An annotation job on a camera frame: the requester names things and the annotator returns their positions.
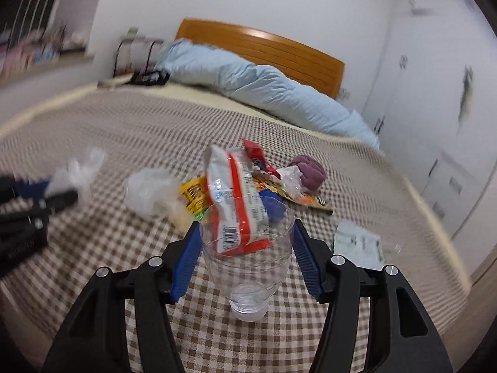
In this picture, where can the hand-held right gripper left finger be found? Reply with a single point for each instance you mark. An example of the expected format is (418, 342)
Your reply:
(186, 256)

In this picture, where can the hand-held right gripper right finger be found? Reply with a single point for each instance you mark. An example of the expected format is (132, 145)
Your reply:
(306, 260)

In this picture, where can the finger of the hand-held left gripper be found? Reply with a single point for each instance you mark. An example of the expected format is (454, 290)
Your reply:
(33, 188)
(58, 202)

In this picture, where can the white plastic bag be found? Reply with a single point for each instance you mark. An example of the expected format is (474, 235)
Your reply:
(81, 171)
(149, 190)

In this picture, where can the white pouch with green print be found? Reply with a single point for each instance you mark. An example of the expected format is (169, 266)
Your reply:
(357, 243)

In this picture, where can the orange snack packet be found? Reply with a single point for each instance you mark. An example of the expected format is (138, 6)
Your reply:
(306, 201)

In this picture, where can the yellow snack bag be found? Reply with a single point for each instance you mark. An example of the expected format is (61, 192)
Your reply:
(194, 196)

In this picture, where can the clear plastic bottle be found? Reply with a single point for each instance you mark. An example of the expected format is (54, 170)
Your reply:
(248, 279)

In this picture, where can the blue round plastic lid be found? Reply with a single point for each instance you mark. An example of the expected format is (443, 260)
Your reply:
(273, 206)

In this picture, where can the purple cloth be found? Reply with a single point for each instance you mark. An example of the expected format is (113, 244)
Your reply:
(310, 173)

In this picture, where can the red and white snack bag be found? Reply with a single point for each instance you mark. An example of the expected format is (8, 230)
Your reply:
(229, 178)

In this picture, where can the red wrapper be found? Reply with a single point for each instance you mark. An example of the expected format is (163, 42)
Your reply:
(256, 155)

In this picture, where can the clear plastic wrapper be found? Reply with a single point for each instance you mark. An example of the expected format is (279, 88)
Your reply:
(290, 180)

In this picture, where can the brown checked blanket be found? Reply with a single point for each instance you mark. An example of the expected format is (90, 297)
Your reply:
(116, 124)

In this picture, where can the pile of small household items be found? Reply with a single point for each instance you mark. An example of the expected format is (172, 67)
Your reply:
(39, 50)

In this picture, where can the cream bed sheet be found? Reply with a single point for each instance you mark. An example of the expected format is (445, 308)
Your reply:
(194, 93)

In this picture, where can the small green box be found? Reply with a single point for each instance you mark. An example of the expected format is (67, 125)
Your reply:
(133, 32)

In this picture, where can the light blue duvet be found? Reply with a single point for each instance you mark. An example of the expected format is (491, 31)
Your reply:
(252, 81)

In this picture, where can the white wardrobe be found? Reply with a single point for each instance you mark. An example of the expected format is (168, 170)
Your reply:
(427, 85)

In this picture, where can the black frame side table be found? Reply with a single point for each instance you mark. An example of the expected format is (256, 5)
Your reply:
(136, 54)

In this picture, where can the white wall socket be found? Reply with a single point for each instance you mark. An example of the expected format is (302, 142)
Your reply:
(344, 94)

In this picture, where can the wooden bed frame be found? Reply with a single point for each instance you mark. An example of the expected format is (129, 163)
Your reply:
(271, 50)

